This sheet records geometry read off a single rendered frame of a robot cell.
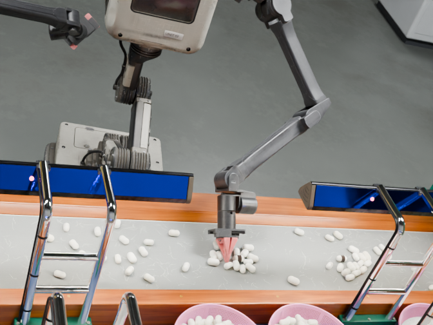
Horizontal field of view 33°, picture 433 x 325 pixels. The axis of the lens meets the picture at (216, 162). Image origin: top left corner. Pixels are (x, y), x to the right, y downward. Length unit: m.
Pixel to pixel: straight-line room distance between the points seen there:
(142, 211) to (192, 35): 0.58
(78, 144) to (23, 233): 0.88
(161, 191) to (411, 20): 4.49
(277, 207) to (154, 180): 0.72
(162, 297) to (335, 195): 0.56
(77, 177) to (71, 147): 1.11
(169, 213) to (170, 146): 1.62
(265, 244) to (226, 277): 0.23
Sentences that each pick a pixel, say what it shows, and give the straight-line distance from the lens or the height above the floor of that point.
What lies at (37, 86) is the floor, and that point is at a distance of 4.13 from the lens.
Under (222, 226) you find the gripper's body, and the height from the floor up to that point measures 0.84.
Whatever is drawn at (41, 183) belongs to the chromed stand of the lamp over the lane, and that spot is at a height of 1.12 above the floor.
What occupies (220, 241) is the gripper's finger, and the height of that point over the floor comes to 0.78.
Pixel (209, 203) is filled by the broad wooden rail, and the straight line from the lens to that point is 2.40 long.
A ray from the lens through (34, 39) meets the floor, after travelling 4.55.
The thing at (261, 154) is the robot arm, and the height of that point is 0.98.
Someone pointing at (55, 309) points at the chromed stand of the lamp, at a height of 1.12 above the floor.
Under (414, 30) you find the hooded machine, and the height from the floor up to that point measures 0.15.
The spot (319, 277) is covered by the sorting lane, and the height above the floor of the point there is 0.74.
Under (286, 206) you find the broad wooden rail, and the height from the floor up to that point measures 0.77.
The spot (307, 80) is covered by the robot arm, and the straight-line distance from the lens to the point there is 2.48.
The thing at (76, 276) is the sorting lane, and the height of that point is 0.74.
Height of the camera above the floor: 2.25
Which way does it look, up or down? 35 degrees down
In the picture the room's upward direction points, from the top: 21 degrees clockwise
